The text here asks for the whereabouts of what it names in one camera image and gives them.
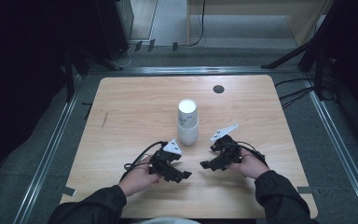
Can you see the person's light grey clothing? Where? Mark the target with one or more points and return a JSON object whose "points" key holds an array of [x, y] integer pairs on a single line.
{"points": [[167, 221]]}

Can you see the light wooden furniture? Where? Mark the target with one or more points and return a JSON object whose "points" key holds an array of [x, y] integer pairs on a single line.
{"points": [[298, 12]]}

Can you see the black cabinet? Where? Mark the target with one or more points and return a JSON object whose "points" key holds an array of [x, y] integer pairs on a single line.
{"points": [[113, 25]]}

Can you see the black round table grommet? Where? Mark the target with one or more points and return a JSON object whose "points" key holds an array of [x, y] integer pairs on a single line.
{"points": [[218, 89]]}

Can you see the black metal stand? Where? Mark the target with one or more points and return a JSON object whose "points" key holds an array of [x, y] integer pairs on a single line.
{"points": [[71, 71]]}

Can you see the stack of white paper cups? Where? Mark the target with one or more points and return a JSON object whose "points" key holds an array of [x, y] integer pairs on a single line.
{"points": [[187, 133]]}

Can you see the grey tape piece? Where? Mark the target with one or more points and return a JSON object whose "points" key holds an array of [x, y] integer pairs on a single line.
{"points": [[305, 189]]}

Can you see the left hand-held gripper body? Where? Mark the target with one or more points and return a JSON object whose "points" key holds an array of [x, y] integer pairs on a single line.
{"points": [[161, 158]]}

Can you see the black tripod stand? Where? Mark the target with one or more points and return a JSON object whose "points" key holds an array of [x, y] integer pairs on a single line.
{"points": [[295, 54]]}

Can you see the aluminium floor rail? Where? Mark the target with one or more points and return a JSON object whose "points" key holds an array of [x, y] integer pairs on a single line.
{"points": [[192, 70], [48, 155], [338, 146]]}

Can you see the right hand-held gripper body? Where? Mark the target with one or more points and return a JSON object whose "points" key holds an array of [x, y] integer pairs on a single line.
{"points": [[228, 151]]}

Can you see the person's left hand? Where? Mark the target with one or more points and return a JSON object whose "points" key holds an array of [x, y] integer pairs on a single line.
{"points": [[138, 179]]}

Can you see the person's right hand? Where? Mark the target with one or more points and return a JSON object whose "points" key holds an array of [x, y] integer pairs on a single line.
{"points": [[251, 166]]}

